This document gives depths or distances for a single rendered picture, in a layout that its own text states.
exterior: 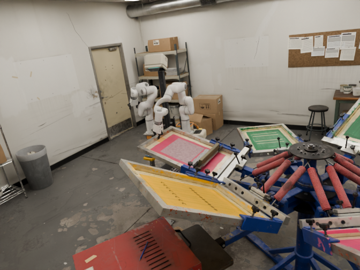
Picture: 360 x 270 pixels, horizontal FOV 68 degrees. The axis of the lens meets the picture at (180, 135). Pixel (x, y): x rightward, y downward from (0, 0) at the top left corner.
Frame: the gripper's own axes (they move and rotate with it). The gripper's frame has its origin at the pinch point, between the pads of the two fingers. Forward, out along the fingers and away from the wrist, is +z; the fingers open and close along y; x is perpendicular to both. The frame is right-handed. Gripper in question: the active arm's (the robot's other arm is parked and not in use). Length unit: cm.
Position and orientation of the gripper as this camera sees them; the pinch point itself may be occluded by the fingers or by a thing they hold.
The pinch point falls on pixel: (156, 136)
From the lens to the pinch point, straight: 269.8
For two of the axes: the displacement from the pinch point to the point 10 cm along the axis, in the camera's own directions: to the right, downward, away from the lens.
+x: -5.2, 3.6, -7.8
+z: -1.2, 8.7, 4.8
